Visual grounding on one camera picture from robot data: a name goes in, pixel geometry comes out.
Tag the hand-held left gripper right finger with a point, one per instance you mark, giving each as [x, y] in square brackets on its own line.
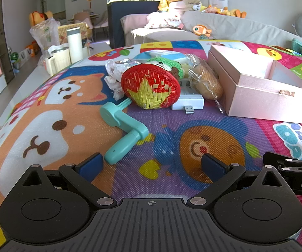
[214, 166]

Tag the white charger box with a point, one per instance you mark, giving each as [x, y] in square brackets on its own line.
[187, 102]

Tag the yellow orange plush toy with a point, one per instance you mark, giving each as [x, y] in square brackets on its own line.
[39, 17]

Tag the orange fish plush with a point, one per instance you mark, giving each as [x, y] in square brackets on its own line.
[202, 30]

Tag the light blue white packet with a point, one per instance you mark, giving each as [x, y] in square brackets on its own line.
[166, 54]

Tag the beige dining chair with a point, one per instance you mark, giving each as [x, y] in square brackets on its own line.
[98, 22]

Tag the dark fish tank cabinet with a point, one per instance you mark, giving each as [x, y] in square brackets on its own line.
[116, 23]

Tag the bread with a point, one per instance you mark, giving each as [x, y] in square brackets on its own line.
[206, 81]

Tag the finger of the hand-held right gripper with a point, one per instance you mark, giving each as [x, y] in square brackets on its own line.
[277, 157]

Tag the teal hand crank tool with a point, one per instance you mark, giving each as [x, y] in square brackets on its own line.
[119, 122]

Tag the beige sofa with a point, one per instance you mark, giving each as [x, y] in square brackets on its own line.
[245, 29]

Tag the green crochet toy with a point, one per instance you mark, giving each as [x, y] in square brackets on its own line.
[166, 63]

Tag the white framed paper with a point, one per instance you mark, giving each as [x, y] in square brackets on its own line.
[218, 1]

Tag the clear plastic bag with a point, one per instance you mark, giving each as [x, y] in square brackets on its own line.
[44, 32]

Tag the red woven basket yellow star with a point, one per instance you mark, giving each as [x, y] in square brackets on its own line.
[151, 84]

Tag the white mug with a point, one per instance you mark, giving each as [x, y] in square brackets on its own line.
[59, 60]

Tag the green ball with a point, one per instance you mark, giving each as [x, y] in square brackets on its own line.
[13, 56]

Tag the pink cardboard box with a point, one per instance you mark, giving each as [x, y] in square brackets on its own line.
[266, 97]

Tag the pile of orange plush toys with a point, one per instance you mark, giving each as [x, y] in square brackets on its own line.
[227, 11]

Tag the yellow woven box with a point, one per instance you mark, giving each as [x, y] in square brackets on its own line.
[61, 32]

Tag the white thermos bottle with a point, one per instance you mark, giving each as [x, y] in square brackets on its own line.
[74, 44]

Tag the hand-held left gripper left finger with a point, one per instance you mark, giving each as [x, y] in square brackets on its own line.
[91, 164]

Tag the floral pink blanket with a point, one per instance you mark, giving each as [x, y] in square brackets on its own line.
[164, 21]

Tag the clear plastic wrap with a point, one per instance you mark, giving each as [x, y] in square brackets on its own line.
[113, 81]

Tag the colourful cartoon play mat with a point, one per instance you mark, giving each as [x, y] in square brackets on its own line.
[69, 141]

